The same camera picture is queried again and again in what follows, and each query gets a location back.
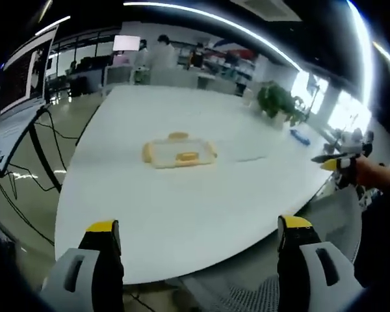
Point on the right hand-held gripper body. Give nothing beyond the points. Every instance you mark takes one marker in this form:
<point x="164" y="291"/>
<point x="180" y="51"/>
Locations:
<point x="352" y="152"/>

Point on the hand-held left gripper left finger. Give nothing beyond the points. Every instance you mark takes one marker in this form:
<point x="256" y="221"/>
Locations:
<point x="84" y="279"/>

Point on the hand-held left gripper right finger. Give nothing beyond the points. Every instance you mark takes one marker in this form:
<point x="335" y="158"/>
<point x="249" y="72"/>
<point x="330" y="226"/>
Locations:
<point x="315" y="276"/>

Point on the yellow plastic buckle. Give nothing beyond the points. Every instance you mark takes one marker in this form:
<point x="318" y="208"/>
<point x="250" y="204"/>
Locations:
<point x="187" y="157"/>

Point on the person's right hand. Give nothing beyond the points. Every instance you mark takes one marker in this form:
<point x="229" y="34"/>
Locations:
<point x="373" y="170"/>

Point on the blue object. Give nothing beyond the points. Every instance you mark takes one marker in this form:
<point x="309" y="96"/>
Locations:
<point x="299" y="136"/>

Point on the green potted plant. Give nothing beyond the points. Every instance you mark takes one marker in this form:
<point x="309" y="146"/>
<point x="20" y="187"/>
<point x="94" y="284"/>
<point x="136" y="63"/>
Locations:
<point x="276" y="100"/>

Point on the black stand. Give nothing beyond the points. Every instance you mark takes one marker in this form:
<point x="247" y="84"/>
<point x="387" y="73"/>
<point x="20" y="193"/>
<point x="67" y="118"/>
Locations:
<point x="42" y="149"/>

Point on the bright display screen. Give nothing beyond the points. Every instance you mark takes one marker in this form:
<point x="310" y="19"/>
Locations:
<point x="126" y="43"/>

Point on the monitor screen with white frame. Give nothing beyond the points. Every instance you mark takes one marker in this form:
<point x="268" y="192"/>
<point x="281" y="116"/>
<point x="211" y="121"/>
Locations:
<point x="22" y="71"/>

